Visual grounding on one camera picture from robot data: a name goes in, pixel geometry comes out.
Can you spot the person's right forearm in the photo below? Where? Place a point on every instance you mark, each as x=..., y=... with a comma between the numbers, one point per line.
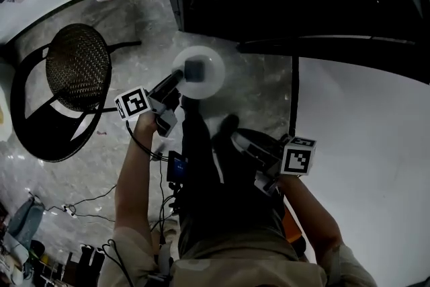
x=309, y=218

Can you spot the white round plate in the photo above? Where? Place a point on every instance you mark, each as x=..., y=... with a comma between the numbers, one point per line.
x=215, y=77

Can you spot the black wicker chair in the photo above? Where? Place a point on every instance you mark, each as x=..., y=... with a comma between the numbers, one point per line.
x=77, y=67

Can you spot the white power strip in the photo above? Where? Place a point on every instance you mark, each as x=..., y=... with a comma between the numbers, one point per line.
x=69, y=211

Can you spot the person's black trousers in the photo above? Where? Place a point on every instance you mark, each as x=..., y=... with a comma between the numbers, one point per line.
x=208, y=205

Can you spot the black cabinet fridge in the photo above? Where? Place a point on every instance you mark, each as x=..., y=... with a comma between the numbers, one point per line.
x=302, y=10

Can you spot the person's beige shirt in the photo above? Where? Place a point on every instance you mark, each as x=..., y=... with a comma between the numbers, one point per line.
x=235, y=269

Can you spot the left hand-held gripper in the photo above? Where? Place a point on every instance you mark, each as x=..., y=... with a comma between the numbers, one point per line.
x=132, y=102

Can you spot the person's right black shoe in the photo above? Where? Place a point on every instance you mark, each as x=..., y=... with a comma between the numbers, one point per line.
x=229, y=126

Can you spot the orange bag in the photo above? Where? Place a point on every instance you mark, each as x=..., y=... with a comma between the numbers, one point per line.
x=294, y=225

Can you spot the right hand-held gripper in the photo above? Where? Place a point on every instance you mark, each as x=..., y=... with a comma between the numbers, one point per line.
x=297, y=158

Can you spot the grey food piece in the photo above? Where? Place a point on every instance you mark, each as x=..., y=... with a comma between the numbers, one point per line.
x=194, y=70

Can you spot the person's left forearm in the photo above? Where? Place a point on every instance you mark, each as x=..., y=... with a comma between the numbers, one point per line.
x=134, y=185

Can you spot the small black monitor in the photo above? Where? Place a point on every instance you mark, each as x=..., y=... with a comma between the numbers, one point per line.
x=177, y=166

